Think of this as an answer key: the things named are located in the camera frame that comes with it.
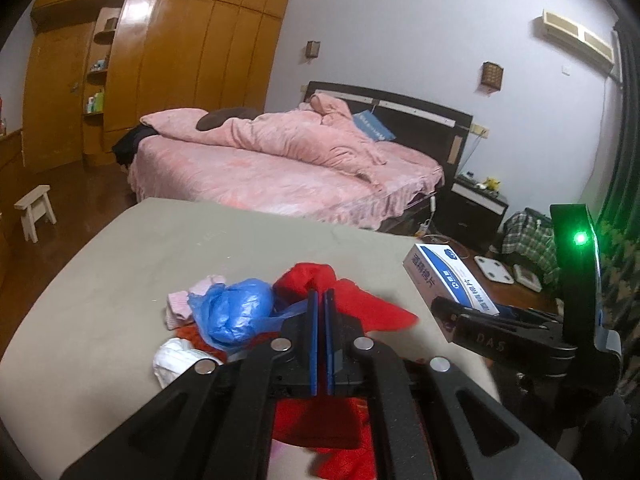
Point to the patterned armchair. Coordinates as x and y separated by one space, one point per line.
620 290

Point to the white air conditioner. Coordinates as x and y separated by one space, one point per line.
577 37

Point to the pink bed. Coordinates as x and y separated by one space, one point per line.
166 168

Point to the dark green curtain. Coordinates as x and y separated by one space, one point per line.
621 206

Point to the brown cushion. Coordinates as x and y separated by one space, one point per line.
217 118

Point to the yellow plush toy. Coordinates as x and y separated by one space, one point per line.
492 184

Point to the small white stool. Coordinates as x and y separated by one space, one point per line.
33 206

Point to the white bag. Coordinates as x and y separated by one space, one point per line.
174 357

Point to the black white nightstand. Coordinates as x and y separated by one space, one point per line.
471 215

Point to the wooden sideboard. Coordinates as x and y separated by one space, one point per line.
13 180

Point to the pink duvet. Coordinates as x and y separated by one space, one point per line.
320 132

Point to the plaid bag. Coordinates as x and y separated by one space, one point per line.
528 240

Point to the blue plastic bag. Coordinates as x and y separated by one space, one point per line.
230 317

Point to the white bathroom scale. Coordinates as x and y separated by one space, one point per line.
494 270

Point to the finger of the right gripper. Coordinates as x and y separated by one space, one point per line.
450 312

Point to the wooden wardrobe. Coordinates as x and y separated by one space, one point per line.
97 66

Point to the pink rolled sock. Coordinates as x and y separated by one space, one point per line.
178 312

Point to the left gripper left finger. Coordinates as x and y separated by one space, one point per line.
298 369

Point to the blue pillow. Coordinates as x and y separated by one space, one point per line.
372 127

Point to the red cloth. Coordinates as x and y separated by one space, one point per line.
338 429

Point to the black clothes on bed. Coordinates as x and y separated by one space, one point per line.
126 147

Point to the dark wooden headboard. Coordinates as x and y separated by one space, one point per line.
432 129

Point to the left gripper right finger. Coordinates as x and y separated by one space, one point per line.
343 372

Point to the left wall lamp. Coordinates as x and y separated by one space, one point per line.
312 49

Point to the white blue medicine box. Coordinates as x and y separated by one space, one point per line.
438 271

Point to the right wall lamp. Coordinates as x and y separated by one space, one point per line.
491 76

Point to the wall lamp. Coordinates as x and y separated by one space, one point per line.
491 76
312 49

